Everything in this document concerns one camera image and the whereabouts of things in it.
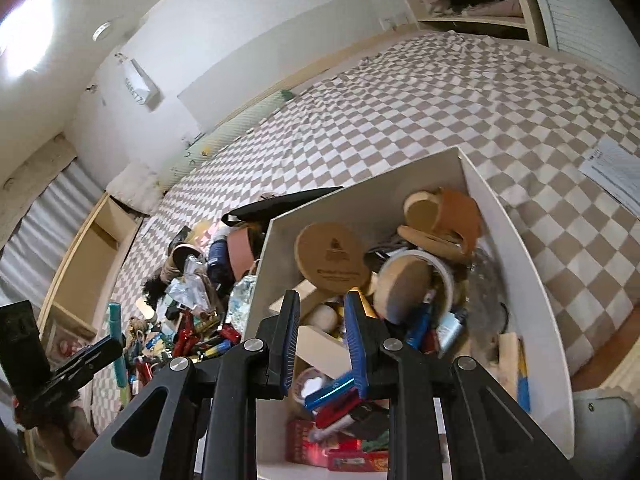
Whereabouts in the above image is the floral fabric pouch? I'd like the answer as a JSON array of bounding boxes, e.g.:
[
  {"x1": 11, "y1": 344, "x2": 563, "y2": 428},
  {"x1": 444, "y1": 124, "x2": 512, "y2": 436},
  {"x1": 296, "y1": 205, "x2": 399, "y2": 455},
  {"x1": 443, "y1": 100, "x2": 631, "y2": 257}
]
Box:
[{"x1": 226, "y1": 274, "x2": 257, "y2": 336}]

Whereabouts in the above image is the round cork coaster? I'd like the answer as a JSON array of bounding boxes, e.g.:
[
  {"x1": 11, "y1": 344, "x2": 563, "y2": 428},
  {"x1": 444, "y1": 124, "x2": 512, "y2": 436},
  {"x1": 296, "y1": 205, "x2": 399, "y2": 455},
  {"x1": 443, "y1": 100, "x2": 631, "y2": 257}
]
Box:
[{"x1": 294, "y1": 222, "x2": 371, "y2": 294}]

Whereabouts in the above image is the panda print mat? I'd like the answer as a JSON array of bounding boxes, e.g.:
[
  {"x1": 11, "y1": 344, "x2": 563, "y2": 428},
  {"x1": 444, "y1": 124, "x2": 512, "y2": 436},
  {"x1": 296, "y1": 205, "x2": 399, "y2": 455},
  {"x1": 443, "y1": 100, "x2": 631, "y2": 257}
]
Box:
[{"x1": 221, "y1": 186, "x2": 341, "y2": 230}]

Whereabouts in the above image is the dark blue lighter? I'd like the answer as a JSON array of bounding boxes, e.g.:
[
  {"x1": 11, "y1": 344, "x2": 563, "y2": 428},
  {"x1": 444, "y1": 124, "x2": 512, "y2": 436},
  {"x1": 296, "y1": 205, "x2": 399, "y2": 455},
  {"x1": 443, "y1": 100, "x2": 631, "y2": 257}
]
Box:
[{"x1": 304, "y1": 372, "x2": 355, "y2": 412}]

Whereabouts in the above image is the wooden shelf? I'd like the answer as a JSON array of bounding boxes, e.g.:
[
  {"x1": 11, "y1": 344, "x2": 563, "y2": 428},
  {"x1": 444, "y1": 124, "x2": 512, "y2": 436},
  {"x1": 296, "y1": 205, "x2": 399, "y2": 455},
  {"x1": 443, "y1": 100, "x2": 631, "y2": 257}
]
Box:
[{"x1": 37, "y1": 193, "x2": 141, "y2": 360}]

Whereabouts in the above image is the white shoe box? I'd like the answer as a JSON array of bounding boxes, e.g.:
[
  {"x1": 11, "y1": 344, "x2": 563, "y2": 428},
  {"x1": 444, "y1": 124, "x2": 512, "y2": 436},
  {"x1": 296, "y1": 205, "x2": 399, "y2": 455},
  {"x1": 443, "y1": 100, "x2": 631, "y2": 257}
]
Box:
[{"x1": 245, "y1": 148, "x2": 577, "y2": 479}]

